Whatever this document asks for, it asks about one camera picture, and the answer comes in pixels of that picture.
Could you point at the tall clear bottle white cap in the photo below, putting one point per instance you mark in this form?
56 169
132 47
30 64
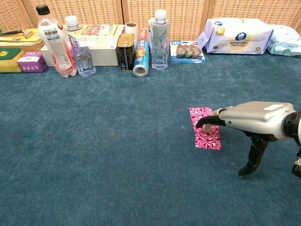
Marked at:
160 42

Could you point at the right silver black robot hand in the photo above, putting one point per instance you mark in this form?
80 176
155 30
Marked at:
254 117

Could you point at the woven rattan folding screen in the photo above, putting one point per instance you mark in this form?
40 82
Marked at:
183 18

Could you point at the pink drink bottle black cap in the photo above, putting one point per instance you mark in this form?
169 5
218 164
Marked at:
58 47

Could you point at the brown cardboard box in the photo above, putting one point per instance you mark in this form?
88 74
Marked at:
33 48

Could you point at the blue plastic wrap roll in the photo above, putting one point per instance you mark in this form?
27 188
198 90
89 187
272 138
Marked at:
141 58

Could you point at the white purple tissue pack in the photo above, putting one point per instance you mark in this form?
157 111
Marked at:
237 37

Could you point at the dark teal felt table cover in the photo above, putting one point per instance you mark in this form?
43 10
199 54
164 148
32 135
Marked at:
94 141

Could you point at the small purple box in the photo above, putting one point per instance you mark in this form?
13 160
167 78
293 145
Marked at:
31 63

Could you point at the blue hooks blister pack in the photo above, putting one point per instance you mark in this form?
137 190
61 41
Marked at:
188 53

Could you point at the small clear water bottle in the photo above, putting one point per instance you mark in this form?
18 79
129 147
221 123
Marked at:
84 61

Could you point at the light blue wet wipes pack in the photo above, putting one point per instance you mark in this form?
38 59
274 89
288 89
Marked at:
285 42

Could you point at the pink patterned packet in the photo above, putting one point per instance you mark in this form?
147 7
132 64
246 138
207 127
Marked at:
209 141

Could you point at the white paper roll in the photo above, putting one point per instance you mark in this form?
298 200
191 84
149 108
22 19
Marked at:
131 31

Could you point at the long white box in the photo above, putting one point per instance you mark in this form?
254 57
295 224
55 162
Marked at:
103 54

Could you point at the green box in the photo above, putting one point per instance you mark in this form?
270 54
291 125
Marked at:
9 63

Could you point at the razor in yellow blister pack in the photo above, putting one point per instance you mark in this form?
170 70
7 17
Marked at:
14 38

